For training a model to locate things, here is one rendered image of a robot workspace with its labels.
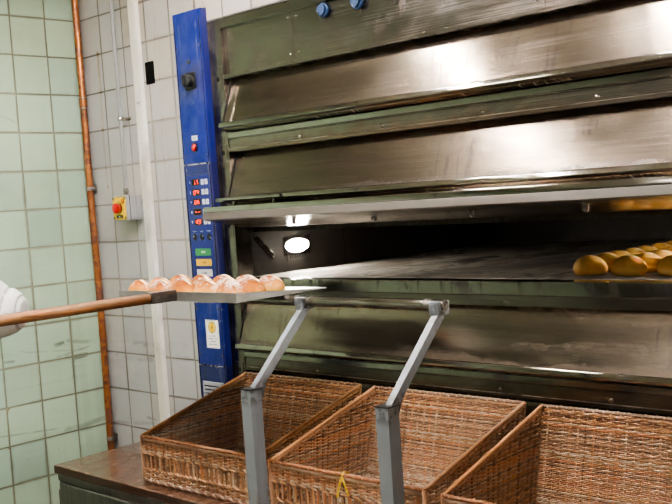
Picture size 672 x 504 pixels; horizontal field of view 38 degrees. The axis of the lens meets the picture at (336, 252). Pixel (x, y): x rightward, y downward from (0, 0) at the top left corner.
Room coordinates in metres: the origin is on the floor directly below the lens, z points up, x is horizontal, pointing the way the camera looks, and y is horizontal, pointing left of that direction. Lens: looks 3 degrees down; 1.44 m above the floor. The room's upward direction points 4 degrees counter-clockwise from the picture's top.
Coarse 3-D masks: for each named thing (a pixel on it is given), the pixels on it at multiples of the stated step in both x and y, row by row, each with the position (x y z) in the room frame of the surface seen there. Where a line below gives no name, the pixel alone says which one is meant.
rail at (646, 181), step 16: (432, 192) 2.72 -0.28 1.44; (448, 192) 2.68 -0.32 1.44; (464, 192) 2.64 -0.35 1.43; (480, 192) 2.60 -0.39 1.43; (496, 192) 2.57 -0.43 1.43; (512, 192) 2.53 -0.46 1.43; (528, 192) 2.50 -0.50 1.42; (208, 208) 3.39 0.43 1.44; (224, 208) 3.33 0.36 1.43; (240, 208) 3.27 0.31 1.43; (256, 208) 3.22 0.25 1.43; (272, 208) 3.16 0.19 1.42
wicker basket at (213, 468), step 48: (240, 384) 3.43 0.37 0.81; (288, 384) 3.30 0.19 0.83; (336, 384) 3.15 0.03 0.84; (144, 432) 3.12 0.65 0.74; (192, 432) 3.27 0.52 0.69; (240, 432) 3.41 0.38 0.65; (288, 432) 3.25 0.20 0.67; (144, 480) 3.11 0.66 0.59; (192, 480) 2.95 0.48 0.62; (240, 480) 3.02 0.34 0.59
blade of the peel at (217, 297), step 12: (288, 288) 2.99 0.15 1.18; (300, 288) 2.96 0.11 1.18; (312, 288) 2.94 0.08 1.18; (324, 288) 2.94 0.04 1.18; (180, 300) 2.85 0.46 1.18; (192, 300) 2.81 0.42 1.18; (204, 300) 2.78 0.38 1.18; (216, 300) 2.74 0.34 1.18; (228, 300) 2.71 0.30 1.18; (240, 300) 2.70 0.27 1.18; (252, 300) 2.73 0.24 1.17
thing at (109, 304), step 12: (108, 300) 2.70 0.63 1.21; (120, 300) 2.72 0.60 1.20; (132, 300) 2.75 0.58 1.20; (144, 300) 2.78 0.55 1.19; (24, 312) 2.51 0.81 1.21; (36, 312) 2.53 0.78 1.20; (48, 312) 2.56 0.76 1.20; (60, 312) 2.58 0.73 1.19; (72, 312) 2.61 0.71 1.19; (84, 312) 2.64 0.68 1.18; (0, 324) 2.46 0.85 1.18; (12, 324) 2.49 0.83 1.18
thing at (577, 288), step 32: (352, 288) 3.13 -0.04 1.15; (384, 288) 3.04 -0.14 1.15; (416, 288) 2.95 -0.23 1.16; (448, 288) 2.87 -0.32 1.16; (480, 288) 2.79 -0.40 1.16; (512, 288) 2.71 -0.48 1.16; (544, 288) 2.64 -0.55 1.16; (576, 288) 2.58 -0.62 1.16; (608, 288) 2.51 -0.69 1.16; (640, 288) 2.45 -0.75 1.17
